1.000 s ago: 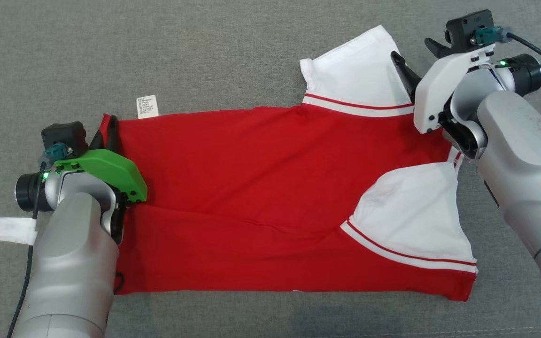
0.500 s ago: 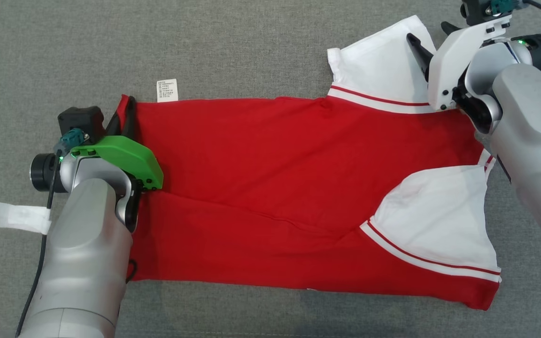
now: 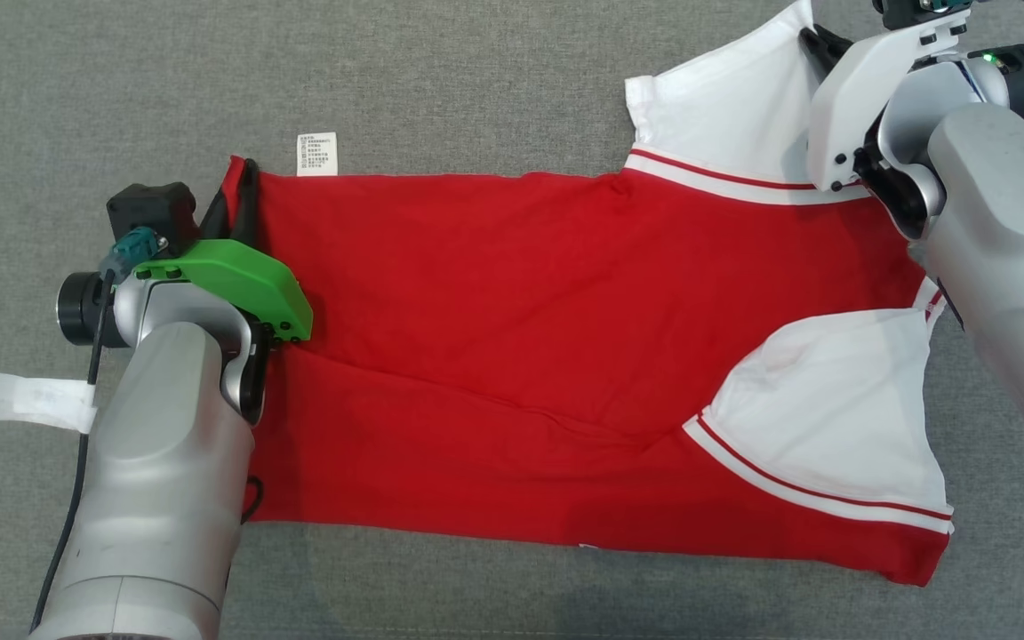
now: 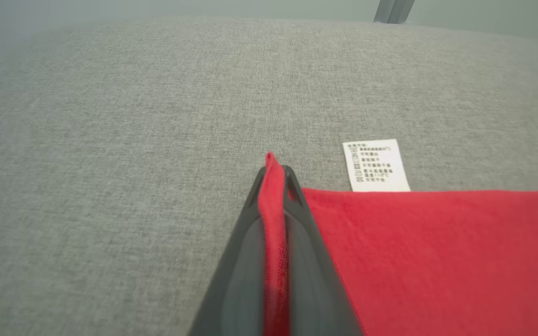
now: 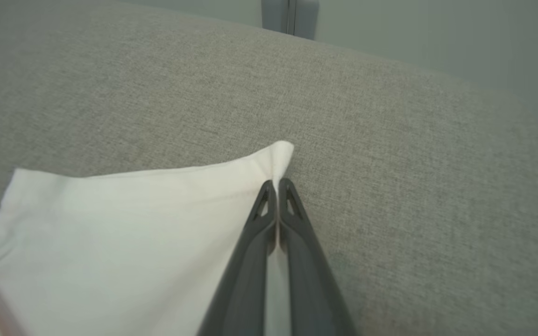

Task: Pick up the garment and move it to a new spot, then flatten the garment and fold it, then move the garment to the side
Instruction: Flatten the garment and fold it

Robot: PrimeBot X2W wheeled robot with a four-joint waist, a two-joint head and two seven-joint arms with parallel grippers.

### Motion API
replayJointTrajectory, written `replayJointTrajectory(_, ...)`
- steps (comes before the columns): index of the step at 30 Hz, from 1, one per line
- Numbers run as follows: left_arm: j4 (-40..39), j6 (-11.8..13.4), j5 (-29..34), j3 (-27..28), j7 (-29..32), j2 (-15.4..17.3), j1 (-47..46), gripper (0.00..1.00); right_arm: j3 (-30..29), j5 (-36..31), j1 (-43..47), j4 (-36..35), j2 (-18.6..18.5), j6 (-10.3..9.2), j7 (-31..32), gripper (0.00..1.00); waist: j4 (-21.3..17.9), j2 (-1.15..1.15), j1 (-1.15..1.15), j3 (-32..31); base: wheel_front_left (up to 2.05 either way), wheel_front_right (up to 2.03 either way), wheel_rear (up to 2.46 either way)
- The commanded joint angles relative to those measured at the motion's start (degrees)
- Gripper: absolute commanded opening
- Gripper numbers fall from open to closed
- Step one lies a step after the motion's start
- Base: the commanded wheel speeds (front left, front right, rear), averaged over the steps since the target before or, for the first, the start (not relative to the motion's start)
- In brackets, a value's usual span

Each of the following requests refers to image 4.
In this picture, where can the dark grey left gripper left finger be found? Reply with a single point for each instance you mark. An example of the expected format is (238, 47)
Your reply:
(241, 270)

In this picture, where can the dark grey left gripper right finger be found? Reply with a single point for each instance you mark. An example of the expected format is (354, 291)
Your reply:
(311, 270)

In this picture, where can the red basketball jersey white trim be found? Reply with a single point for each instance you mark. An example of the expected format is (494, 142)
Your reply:
(437, 261)

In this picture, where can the grey fabric sofa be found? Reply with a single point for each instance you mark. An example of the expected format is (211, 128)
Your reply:
(110, 163)

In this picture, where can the grey partition post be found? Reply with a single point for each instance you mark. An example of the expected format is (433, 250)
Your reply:
(392, 10)

